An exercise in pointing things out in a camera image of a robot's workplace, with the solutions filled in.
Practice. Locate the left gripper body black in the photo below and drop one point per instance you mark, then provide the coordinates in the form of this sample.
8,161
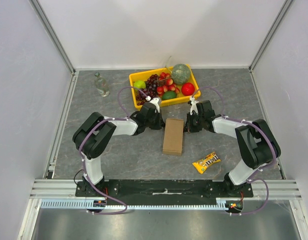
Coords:
155,123

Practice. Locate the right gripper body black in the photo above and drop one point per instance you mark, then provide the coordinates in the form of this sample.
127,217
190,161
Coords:
190,122

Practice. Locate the brown cardboard box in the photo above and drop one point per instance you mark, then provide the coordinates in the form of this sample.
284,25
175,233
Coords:
173,137

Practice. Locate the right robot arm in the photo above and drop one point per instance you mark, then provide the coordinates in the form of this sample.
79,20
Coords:
257,145

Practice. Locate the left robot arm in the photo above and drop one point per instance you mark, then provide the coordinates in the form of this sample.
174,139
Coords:
93,136

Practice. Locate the green lime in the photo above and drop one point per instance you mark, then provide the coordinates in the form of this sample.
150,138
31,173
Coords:
169,95

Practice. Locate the dark purple grape bunch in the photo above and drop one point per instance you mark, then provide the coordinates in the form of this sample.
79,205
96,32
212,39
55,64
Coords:
150,90

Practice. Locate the red apple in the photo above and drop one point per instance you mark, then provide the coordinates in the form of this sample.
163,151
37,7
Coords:
188,89

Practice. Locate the red strawberry cluster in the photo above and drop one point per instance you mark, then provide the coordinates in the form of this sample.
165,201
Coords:
165,83

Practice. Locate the green apple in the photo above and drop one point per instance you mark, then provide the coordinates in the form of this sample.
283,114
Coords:
139,84

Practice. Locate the yellow plastic tray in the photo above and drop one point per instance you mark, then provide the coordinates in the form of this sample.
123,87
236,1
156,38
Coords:
144,75

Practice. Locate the yellow candy bag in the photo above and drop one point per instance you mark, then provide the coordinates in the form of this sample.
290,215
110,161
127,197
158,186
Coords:
203,164

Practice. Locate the green netted melon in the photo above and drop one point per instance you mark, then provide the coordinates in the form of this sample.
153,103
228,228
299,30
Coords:
180,74

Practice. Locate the clear glass bottle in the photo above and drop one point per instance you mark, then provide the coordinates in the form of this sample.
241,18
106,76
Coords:
101,85

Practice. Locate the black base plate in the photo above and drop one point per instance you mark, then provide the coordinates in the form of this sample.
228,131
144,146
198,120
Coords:
120,188

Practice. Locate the grey slotted cable duct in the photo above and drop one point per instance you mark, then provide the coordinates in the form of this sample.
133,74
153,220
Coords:
93,204

